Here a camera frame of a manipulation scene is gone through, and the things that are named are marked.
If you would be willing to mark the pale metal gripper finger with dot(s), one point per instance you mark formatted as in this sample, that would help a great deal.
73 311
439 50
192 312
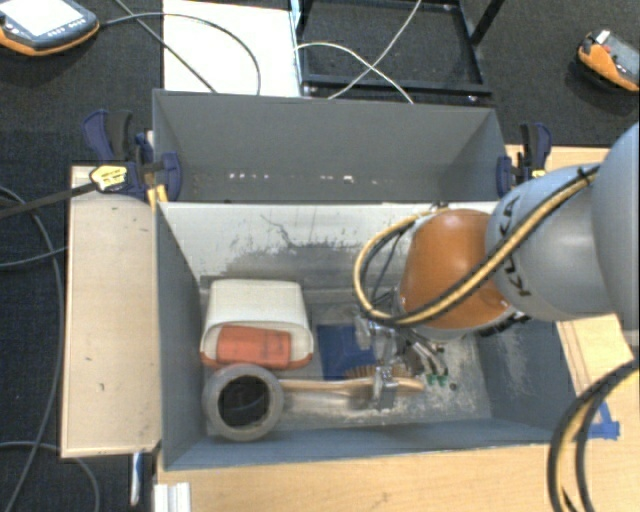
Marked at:
385 391

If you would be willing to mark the grey tape roll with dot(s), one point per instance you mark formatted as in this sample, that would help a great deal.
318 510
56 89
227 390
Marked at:
215 400

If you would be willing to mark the red-brown flat block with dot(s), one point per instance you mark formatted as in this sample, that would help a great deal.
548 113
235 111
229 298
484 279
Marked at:
252 345

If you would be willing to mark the pale wood flat board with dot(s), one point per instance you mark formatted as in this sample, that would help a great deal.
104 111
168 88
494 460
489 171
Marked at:
112 325

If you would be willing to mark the white plastic tub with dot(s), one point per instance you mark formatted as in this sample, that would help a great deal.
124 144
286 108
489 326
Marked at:
255 302

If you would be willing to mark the grey metal bin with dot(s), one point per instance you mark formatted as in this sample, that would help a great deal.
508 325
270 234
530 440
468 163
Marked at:
300 145

